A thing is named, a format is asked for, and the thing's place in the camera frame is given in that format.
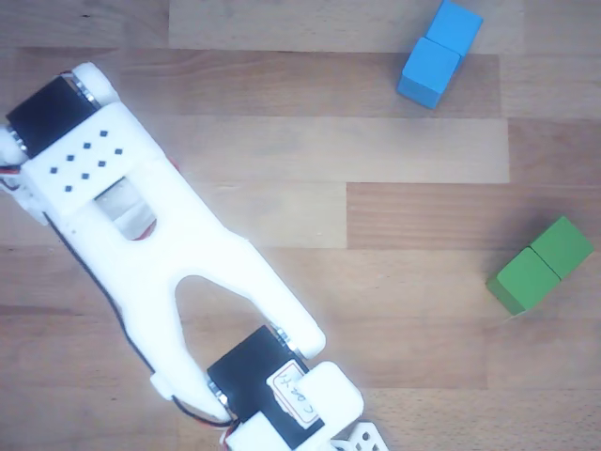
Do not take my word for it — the long blue wooden block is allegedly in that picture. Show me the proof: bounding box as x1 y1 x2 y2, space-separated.
396 0 485 110

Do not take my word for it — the long green wooden block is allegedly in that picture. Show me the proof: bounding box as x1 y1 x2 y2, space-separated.
485 214 595 317

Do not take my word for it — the handwritten white servo label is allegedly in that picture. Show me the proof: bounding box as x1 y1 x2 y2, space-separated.
266 360 325 429

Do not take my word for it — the long black arm cable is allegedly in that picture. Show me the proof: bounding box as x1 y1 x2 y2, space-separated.
44 220 236 428

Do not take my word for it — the red black white servo wire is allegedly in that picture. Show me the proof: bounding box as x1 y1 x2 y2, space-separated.
0 163 23 194

